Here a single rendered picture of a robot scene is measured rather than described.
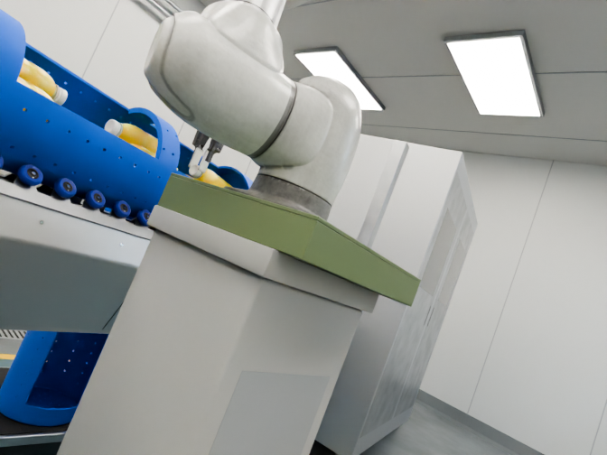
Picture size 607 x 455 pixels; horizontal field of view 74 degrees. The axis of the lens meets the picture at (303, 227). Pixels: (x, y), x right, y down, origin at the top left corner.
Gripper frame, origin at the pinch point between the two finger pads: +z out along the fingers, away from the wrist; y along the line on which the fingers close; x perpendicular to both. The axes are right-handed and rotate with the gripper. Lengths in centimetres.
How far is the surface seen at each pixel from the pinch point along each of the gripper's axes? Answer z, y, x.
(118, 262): 35.6, -13.5, 23.6
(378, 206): -19, -33, -75
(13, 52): 4, -12, 61
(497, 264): -78, -61, -456
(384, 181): -30, -32, -75
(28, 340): 79, 41, 0
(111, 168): 15.4, -12.8, 35.5
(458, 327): 11, -42, -460
